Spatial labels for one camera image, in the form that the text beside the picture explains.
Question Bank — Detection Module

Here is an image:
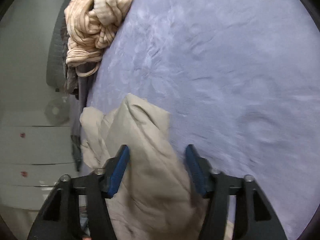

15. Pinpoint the beige puffer jacket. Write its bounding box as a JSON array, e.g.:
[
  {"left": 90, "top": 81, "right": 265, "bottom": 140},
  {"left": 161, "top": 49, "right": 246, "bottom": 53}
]
[{"left": 80, "top": 94, "right": 207, "bottom": 239}]

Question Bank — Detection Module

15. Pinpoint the white drawer cabinet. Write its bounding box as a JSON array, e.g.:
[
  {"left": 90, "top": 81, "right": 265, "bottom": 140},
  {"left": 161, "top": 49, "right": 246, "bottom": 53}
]
[{"left": 1, "top": 111, "right": 78, "bottom": 210}]

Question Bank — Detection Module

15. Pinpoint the dark green cloth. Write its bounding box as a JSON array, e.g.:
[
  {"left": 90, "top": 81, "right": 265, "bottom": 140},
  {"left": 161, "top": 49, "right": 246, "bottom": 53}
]
[{"left": 71, "top": 135, "right": 82, "bottom": 172}]

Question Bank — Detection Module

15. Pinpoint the round white fan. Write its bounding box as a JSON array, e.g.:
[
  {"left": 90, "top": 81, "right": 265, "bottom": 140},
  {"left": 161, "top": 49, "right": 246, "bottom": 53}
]
[{"left": 44, "top": 96, "right": 70, "bottom": 126}]

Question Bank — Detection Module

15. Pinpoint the grey bed sheet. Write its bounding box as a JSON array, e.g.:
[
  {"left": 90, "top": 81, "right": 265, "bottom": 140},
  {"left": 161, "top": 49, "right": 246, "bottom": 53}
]
[{"left": 69, "top": 68, "right": 97, "bottom": 136}]

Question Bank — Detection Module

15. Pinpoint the grey quilted headboard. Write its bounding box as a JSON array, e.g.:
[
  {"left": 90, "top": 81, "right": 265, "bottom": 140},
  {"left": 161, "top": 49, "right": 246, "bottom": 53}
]
[{"left": 46, "top": 0, "right": 70, "bottom": 89}]

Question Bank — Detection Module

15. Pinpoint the lavender embossed fleece blanket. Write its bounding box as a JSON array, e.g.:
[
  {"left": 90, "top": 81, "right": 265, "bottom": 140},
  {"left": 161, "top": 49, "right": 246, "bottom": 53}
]
[{"left": 87, "top": 0, "right": 319, "bottom": 239}]

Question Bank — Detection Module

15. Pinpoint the cream striped fuzzy garment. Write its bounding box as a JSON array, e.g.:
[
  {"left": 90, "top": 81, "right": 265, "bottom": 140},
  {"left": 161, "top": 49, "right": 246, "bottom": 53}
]
[{"left": 64, "top": 0, "right": 133, "bottom": 77}]

